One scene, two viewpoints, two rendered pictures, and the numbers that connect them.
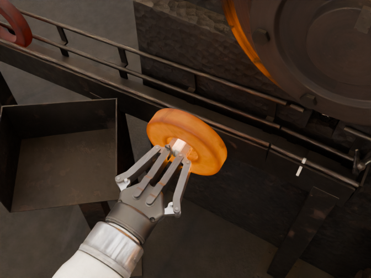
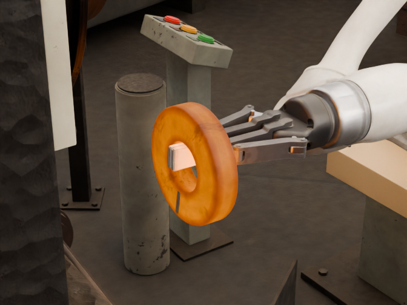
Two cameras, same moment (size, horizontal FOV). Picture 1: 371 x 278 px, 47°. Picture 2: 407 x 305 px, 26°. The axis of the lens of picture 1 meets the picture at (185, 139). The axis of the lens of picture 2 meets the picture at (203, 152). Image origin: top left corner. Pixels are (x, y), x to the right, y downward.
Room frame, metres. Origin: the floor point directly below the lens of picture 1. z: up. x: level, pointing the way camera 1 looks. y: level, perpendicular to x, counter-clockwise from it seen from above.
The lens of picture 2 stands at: (1.29, 0.44, 1.38)
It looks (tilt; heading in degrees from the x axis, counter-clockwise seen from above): 29 degrees down; 206
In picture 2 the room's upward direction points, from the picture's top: straight up
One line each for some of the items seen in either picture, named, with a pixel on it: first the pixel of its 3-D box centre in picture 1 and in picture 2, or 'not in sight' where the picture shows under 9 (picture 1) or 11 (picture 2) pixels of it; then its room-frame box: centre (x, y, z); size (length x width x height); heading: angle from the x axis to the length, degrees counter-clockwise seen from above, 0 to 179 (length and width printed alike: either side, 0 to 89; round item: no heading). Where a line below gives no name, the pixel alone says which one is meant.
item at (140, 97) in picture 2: not in sight; (143, 177); (-0.33, -0.53, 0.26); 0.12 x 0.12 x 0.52
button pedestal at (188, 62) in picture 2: not in sight; (189, 137); (-0.49, -0.49, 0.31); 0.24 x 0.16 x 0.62; 60
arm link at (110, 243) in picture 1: (113, 249); (332, 115); (0.23, 0.11, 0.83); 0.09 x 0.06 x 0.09; 60
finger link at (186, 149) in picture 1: (189, 155); not in sight; (0.39, -0.01, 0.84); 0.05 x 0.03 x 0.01; 150
